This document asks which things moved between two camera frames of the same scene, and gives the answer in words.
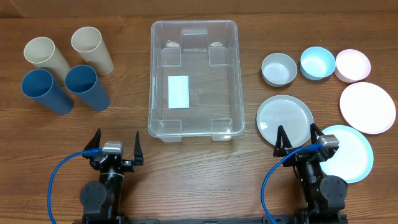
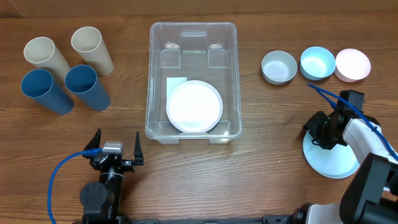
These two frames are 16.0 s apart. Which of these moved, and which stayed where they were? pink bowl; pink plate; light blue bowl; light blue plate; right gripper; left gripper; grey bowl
Moved: pink plate; right gripper; light blue plate
Stayed: light blue bowl; pink bowl; left gripper; grey bowl
